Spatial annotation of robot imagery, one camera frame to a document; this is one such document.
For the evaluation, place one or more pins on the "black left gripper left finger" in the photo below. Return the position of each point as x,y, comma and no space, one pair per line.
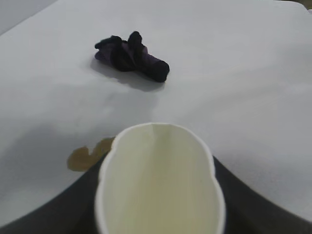
53,207

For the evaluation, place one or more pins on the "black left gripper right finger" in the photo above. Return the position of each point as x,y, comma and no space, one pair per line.
263,207

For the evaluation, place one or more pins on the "white paper cup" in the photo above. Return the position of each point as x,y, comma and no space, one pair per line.
158,185

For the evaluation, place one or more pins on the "black and purple cloth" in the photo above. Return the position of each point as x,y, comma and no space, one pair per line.
135,58

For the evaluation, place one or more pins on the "brown liquid spill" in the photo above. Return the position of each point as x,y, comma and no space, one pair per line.
84,157

